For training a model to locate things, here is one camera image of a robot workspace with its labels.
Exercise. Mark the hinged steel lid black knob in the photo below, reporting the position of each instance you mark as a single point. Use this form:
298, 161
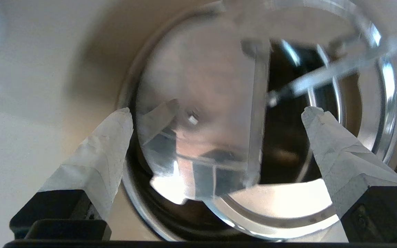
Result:
202, 103

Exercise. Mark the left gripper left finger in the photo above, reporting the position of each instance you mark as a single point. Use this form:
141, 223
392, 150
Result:
91, 165

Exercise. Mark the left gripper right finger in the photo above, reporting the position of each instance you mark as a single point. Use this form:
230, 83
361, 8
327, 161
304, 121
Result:
350, 172

